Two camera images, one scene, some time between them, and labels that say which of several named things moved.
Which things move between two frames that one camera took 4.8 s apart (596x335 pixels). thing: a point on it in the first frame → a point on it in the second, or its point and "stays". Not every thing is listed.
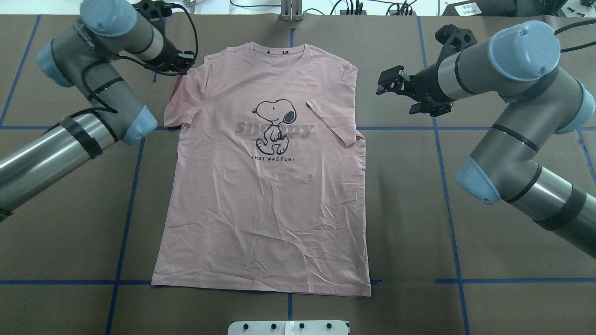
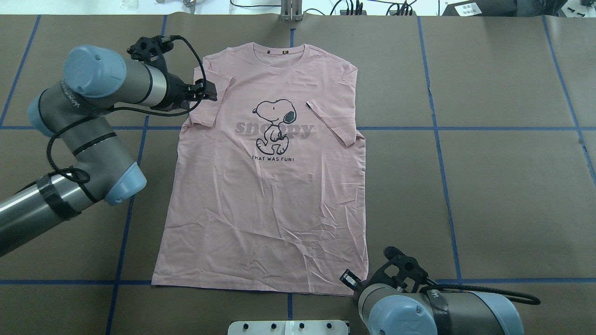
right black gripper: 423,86 → 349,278
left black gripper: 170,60 → 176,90
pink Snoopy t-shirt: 265,186 stays
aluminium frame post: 291,10 stays
